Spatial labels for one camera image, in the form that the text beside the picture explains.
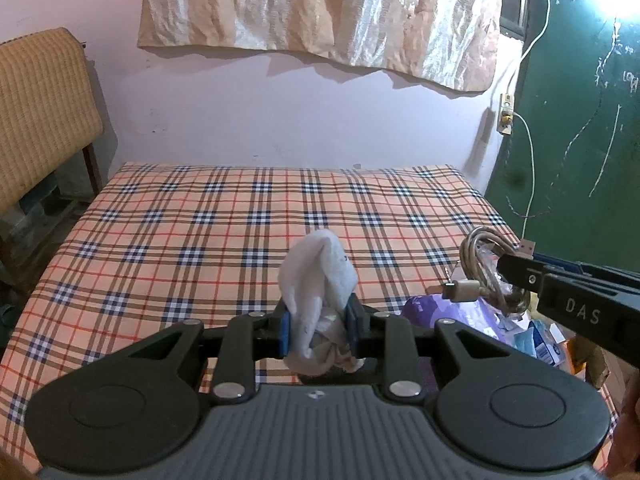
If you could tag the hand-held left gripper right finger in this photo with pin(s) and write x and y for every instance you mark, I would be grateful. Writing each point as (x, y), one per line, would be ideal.
(353, 330)

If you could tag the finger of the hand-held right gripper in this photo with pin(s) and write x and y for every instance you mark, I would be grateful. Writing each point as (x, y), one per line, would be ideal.
(522, 275)

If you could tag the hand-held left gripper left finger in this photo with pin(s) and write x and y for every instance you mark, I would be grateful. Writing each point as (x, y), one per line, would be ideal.
(284, 330)

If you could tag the cardboard box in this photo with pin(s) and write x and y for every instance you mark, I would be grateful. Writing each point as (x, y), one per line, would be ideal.
(595, 360)

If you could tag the white sock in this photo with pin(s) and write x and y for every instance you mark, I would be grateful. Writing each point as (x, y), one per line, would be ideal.
(320, 280)

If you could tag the person's right hand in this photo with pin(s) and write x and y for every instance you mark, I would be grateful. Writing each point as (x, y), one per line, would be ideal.
(627, 435)

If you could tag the small blue box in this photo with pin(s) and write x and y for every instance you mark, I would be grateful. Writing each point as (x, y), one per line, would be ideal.
(545, 347)

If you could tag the purple packet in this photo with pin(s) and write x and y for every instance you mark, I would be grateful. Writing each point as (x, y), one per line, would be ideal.
(440, 312)

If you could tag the green door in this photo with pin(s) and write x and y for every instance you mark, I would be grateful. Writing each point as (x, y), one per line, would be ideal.
(565, 110)

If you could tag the beige woven headboard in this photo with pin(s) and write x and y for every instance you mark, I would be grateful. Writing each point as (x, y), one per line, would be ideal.
(40, 110)

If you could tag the beige crinkled wall curtain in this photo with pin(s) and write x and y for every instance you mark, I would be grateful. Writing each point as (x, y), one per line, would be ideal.
(300, 5)

